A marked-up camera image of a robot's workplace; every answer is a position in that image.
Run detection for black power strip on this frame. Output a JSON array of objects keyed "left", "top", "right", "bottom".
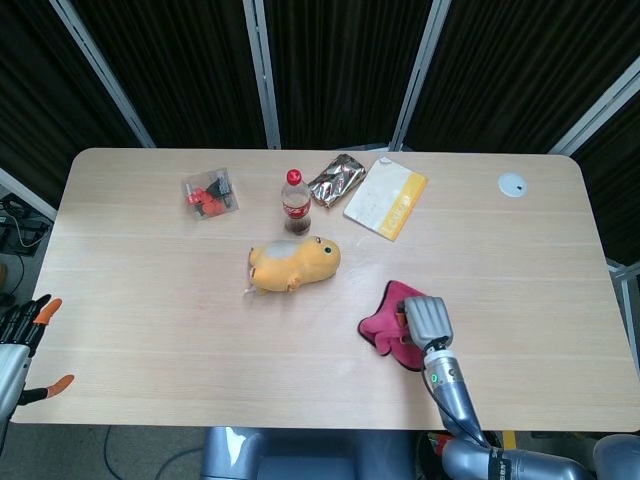
[{"left": 0, "top": 195, "right": 52, "bottom": 258}]

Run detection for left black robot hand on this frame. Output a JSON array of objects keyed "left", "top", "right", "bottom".
[{"left": 0, "top": 294, "right": 76, "bottom": 426}]

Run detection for white table cable grommet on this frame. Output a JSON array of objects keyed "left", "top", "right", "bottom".
[{"left": 497, "top": 172, "right": 529, "bottom": 198}]

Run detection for yellow plush toy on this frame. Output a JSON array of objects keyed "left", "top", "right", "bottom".
[{"left": 243, "top": 235, "right": 343, "bottom": 297}]

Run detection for black pleated partition panel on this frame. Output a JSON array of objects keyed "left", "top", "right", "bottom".
[
  {"left": 403, "top": 0, "right": 640, "bottom": 154},
  {"left": 0, "top": 0, "right": 147, "bottom": 201},
  {"left": 264, "top": 0, "right": 437, "bottom": 150},
  {"left": 69, "top": 0, "right": 267, "bottom": 149},
  {"left": 569, "top": 89, "right": 640, "bottom": 267}
]

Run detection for clear bag orange parts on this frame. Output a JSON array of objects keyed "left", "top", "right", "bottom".
[{"left": 180, "top": 167, "right": 240, "bottom": 221}]

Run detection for grey robot torso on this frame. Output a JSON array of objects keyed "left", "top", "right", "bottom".
[{"left": 199, "top": 426, "right": 417, "bottom": 480}]

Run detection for white partition foot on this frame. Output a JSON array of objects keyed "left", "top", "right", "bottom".
[{"left": 606, "top": 258, "right": 640, "bottom": 364}]

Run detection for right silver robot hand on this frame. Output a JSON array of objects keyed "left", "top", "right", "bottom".
[{"left": 396, "top": 295, "right": 455, "bottom": 352}]

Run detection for silver foil snack packet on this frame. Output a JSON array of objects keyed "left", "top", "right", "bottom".
[{"left": 307, "top": 153, "right": 369, "bottom": 213}]

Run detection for white and yellow notebook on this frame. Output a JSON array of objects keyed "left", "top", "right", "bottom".
[{"left": 342, "top": 157, "right": 429, "bottom": 243}]

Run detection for pink cloth with black trim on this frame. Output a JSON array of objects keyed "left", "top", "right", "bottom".
[{"left": 357, "top": 279, "right": 426, "bottom": 372}]

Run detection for grey partition post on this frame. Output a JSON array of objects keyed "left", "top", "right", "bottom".
[
  {"left": 546, "top": 68, "right": 640, "bottom": 155},
  {"left": 388, "top": 0, "right": 452, "bottom": 152},
  {"left": 48, "top": 0, "right": 157, "bottom": 150},
  {"left": 0, "top": 167, "right": 57, "bottom": 222},
  {"left": 242, "top": 0, "right": 282, "bottom": 150}
]

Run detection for cola bottle with red cap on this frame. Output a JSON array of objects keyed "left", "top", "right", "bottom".
[{"left": 281, "top": 168, "right": 312, "bottom": 236}]

